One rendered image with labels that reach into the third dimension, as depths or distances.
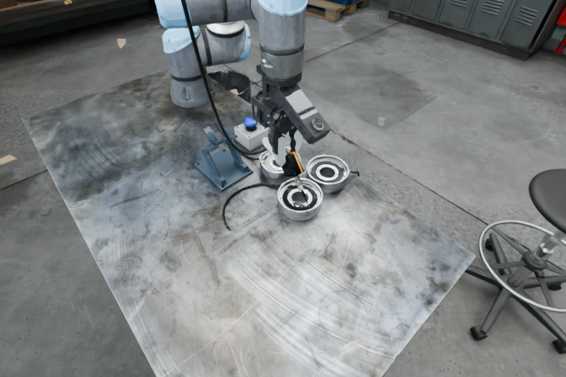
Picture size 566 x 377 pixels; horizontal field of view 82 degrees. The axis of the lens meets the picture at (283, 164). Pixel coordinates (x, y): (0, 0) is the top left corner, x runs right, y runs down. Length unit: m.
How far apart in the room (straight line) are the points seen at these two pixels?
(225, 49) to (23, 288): 1.42
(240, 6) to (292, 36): 0.12
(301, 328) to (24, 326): 1.39
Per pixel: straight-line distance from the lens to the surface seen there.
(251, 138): 0.91
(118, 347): 1.61
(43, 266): 1.97
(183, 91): 1.14
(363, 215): 0.79
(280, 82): 0.57
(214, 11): 0.60
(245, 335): 0.64
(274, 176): 0.81
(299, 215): 0.73
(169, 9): 0.60
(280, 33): 0.54
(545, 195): 1.35
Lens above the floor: 1.40
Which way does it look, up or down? 43 degrees down
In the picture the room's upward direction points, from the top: straight up
